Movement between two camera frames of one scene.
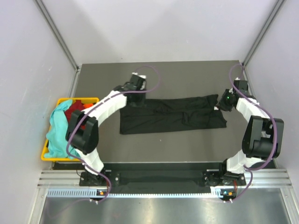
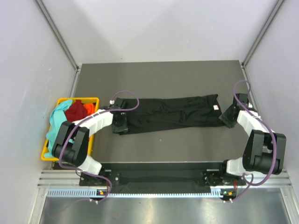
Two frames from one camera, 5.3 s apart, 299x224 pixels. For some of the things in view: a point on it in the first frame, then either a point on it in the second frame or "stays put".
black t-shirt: [171, 114] stays put
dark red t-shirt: [77, 105] stays put
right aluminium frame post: [270, 19] stays put
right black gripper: [222, 105] -> [224, 117]
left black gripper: [141, 102] -> [123, 128]
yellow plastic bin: [84, 100] stays put
